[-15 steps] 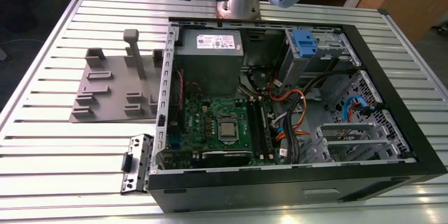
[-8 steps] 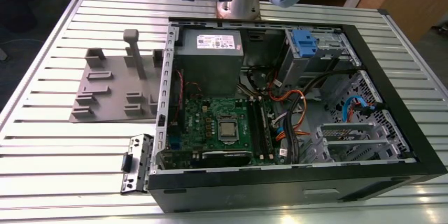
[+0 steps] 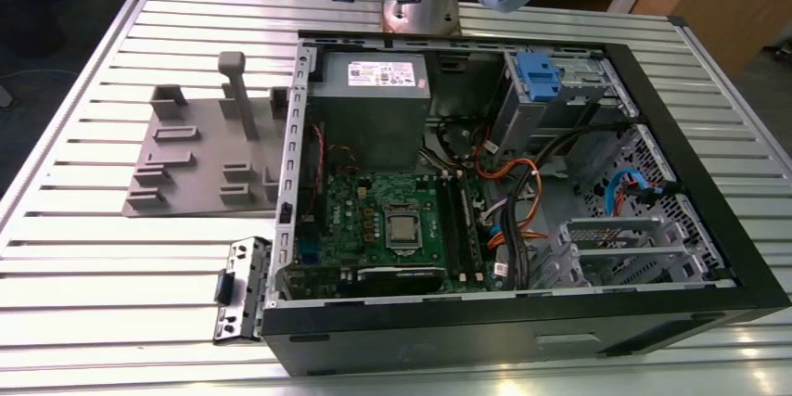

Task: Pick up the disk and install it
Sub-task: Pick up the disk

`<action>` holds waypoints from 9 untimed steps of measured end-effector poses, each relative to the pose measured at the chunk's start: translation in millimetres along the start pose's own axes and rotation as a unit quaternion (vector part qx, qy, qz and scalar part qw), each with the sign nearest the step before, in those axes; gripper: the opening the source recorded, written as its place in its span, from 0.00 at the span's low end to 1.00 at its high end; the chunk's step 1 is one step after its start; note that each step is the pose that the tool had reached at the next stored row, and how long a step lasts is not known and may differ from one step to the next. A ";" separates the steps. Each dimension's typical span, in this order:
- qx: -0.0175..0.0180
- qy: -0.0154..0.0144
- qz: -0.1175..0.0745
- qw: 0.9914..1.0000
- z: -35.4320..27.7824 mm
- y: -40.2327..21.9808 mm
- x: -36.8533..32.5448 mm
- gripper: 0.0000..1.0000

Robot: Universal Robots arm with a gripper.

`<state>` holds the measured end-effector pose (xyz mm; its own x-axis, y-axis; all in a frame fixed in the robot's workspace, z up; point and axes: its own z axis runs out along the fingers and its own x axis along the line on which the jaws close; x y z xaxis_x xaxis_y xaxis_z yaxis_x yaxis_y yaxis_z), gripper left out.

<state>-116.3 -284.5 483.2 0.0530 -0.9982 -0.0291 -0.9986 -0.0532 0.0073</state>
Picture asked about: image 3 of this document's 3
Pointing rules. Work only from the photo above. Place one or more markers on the black open PC case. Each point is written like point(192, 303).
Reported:
point(433, 335)

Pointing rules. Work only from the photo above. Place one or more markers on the blue drive latch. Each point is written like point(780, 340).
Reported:
point(534, 76)

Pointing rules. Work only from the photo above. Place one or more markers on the grey plastic parts rack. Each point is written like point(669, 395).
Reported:
point(197, 182)

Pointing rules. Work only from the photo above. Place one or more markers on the green motherboard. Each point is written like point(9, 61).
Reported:
point(352, 210)

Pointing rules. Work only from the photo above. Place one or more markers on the metal optical drive cage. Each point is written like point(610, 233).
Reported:
point(525, 122)

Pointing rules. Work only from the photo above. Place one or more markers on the black RAM slot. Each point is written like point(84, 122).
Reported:
point(448, 229)

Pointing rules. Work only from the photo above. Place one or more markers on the green RAM stick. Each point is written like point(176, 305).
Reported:
point(473, 238)

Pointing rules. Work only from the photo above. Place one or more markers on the silver CPU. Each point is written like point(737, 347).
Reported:
point(402, 228)

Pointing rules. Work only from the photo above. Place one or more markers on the black graphics card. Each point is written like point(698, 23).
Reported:
point(401, 276)

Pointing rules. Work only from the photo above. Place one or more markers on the metal disk bay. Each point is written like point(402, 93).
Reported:
point(618, 254)

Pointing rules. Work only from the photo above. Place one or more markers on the grey power supply unit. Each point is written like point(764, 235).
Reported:
point(370, 127)

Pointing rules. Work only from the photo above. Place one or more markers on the wooden cabinet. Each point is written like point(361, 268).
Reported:
point(729, 6)

